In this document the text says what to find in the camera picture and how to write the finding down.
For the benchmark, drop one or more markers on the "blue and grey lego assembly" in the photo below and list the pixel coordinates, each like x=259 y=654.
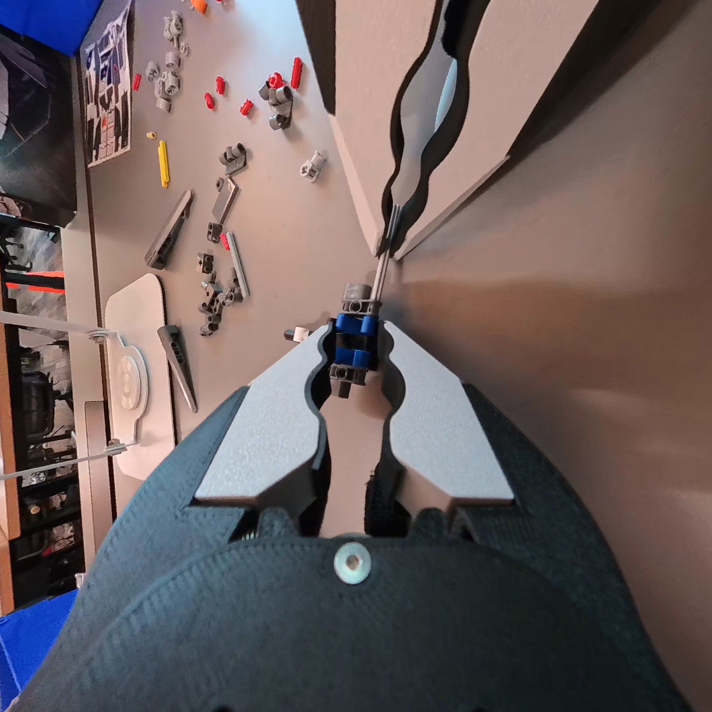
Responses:
x=347 y=325

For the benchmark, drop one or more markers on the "orange lego piece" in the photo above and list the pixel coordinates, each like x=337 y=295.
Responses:
x=198 y=5

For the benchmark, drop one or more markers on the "thin grey lego axle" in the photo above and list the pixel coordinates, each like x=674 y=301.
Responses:
x=382 y=278

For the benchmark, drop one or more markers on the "light grey lego connector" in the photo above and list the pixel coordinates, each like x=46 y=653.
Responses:
x=313 y=167

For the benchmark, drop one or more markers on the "blue storage bin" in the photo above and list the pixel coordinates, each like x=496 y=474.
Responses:
x=44 y=22

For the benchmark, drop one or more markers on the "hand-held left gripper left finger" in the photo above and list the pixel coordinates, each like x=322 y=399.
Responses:
x=261 y=434

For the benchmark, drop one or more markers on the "dark storage shelf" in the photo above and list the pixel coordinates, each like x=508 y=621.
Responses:
x=39 y=345

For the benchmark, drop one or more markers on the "blue cloth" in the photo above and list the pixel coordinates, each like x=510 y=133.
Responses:
x=22 y=651

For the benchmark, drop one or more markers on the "pointed dark grey lego panel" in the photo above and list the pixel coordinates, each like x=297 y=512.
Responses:
x=178 y=361

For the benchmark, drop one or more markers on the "yellow lego axle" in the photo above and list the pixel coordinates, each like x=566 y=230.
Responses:
x=163 y=164

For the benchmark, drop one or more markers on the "pile of light grey connectors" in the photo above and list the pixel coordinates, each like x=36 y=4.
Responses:
x=167 y=83

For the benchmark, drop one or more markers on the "dark grey lego connector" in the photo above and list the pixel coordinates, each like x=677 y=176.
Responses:
x=233 y=159

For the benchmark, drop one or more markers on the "grey flat lego panel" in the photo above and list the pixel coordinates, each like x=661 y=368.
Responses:
x=225 y=200

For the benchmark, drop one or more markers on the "lego sticker sheet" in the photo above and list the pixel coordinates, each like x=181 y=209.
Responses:
x=108 y=111

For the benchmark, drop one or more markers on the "long red lego axle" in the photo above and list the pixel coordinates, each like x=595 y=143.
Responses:
x=297 y=73

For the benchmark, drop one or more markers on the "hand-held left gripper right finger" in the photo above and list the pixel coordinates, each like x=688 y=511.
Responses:
x=445 y=439

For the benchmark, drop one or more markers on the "wooden panel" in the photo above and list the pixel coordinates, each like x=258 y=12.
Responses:
x=6 y=445

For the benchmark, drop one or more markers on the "grey metal post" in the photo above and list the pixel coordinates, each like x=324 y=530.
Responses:
x=99 y=473

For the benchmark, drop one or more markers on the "white and black lego pin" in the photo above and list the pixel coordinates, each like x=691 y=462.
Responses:
x=299 y=334

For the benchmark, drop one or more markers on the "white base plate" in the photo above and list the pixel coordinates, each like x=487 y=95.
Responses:
x=139 y=311

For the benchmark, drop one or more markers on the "small dark lego brick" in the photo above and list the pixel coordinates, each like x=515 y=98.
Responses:
x=205 y=262
x=214 y=232

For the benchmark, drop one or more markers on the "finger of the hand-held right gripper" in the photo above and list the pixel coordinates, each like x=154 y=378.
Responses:
x=367 y=83
x=500 y=94

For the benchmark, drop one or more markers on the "grey connectors with red pin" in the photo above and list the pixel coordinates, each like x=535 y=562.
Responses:
x=281 y=105

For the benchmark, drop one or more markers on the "round white disc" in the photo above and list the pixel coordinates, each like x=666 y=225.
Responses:
x=131 y=378

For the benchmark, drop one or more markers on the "long dark grey lego panel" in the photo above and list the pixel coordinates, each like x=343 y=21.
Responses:
x=168 y=231

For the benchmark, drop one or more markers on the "dark printed lego box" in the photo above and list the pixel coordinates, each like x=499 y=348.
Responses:
x=33 y=139

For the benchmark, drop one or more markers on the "pile of dark grey connectors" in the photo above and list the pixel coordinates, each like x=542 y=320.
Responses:
x=218 y=303

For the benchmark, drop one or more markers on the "long light grey lego bar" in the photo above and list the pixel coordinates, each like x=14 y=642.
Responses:
x=238 y=266

